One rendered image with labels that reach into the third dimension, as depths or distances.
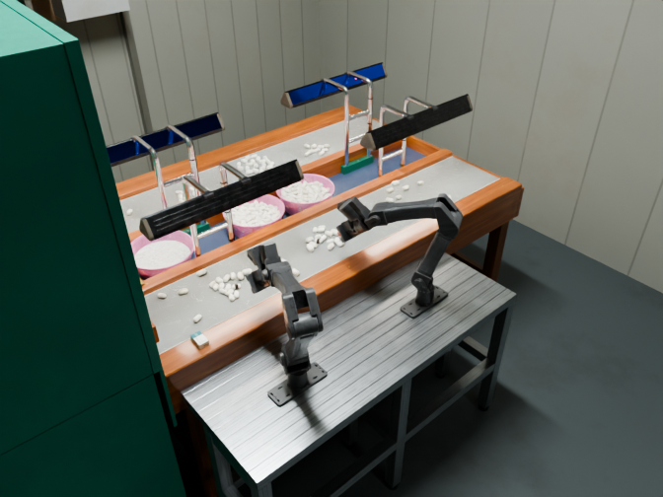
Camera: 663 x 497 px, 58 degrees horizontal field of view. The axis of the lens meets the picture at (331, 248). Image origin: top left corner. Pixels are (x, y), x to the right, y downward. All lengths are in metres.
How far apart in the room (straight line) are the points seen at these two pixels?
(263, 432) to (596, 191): 2.46
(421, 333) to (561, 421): 0.97
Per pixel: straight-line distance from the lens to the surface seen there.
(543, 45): 3.60
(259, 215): 2.60
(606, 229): 3.72
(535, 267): 3.66
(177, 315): 2.15
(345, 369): 1.99
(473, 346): 2.61
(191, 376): 1.98
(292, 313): 1.59
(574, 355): 3.17
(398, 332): 2.12
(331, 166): 2.97
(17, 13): 1.60
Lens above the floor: 2.15
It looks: 36 degrees down
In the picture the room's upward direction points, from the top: straight up
